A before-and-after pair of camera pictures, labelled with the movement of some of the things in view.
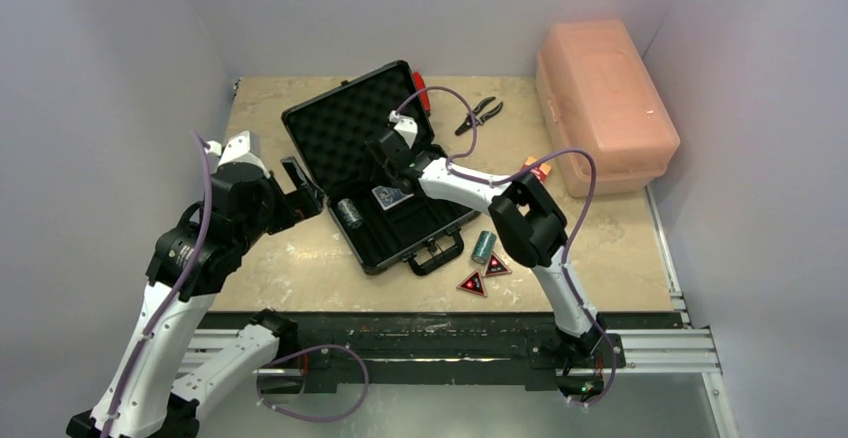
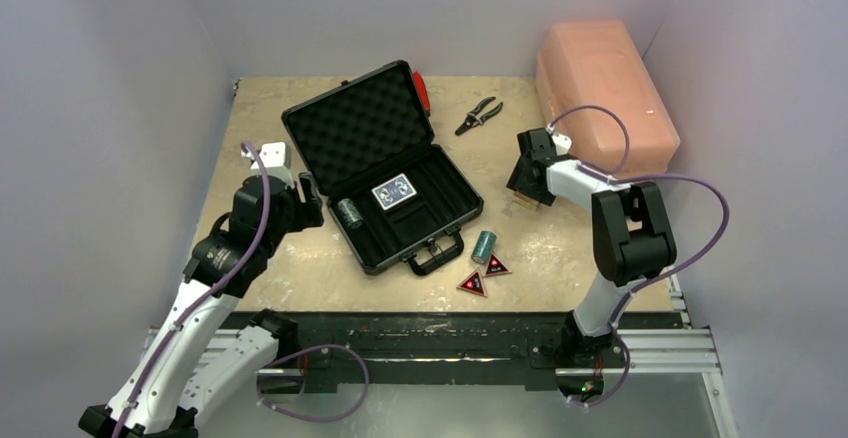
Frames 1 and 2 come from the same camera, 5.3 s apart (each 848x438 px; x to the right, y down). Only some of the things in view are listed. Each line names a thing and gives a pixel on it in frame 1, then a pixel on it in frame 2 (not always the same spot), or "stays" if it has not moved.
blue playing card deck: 389,197 stays
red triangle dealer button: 474,284 stays
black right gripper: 382,159 to 525,174
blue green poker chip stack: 350,213 stays
